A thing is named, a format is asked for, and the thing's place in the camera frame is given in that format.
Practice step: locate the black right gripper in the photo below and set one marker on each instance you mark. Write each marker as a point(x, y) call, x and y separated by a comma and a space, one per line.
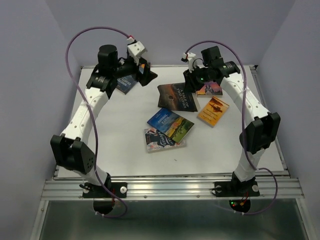
point(190, 85)

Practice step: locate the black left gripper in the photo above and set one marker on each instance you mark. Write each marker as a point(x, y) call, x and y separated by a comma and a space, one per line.
point(147, 76)

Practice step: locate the Jane Eyre blue book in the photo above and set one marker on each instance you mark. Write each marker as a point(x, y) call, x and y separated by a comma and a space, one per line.
point(209, 90)

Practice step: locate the Tale of Two Cities book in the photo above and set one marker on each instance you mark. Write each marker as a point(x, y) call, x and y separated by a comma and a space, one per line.
point(174, 97)

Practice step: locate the Nineteen Eighty Four blue book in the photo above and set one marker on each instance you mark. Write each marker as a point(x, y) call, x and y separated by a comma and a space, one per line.
point(126, 83)

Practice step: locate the Huckleberry Finn orange book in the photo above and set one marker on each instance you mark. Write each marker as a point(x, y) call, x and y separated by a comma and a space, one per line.
point(213, 111)

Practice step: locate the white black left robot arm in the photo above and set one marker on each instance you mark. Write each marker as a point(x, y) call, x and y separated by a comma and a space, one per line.
point(70, 148)

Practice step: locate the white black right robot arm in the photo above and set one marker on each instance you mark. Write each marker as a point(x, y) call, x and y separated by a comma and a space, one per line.
point(259, 125)

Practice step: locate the dark orange book at back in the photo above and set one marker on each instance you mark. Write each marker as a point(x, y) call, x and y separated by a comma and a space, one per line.
point(142, 68)

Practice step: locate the Animal Farm blue book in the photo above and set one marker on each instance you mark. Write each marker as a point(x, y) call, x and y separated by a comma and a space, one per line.
point(171, 124)

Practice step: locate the Little Women floral book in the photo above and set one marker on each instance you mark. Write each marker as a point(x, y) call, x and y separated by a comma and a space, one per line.
point(156, 141)

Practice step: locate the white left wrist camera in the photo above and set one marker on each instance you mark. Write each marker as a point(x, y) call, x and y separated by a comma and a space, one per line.
point(135, 49)

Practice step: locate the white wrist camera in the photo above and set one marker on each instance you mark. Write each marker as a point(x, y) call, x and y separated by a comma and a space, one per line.
point(135, 49)
point(191, 60)

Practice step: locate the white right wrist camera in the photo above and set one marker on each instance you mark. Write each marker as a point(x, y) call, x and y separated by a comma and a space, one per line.
point(191, 60)

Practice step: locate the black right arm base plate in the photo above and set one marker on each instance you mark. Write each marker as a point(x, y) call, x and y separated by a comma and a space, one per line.
point(239, 192)

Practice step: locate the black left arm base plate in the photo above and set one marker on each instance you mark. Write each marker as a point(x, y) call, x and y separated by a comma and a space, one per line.
point(103, 202)

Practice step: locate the aluminium front rail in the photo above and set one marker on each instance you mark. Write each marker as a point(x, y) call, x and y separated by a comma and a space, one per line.
point(173, 188)

